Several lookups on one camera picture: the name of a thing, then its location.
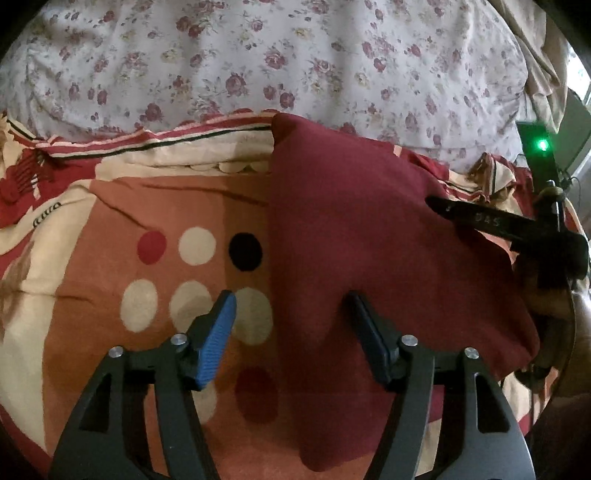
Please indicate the beige curtain cloth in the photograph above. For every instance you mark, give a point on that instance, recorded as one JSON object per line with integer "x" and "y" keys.
{"x": 535, "y": 60}

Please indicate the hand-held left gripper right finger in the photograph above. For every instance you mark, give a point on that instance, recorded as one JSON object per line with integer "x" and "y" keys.
{"x": 371, "y": 341}

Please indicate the person's right hand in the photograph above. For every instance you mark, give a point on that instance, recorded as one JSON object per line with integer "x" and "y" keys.
{"x": 547, "y": 302}

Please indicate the window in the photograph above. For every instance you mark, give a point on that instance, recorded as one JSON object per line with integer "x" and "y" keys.
{"x": 584, "y": 78}

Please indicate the maroon small garment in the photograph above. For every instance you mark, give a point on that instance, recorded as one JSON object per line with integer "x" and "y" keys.
{"x": 369, "y": 221}

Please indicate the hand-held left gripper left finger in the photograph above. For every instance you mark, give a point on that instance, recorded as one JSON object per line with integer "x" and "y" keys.
{"x": 214, "y": 339}

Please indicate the red and cream printed blanket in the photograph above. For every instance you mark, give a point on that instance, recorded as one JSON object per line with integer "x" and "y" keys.
{"x": 115, "y": 207}

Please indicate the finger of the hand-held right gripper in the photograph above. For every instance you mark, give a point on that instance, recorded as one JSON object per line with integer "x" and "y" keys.
{"x": 485, "y": 220}

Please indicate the white floral bedsheet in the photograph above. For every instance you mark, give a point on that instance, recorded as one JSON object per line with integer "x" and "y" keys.
{"x": 254, "y": 55}

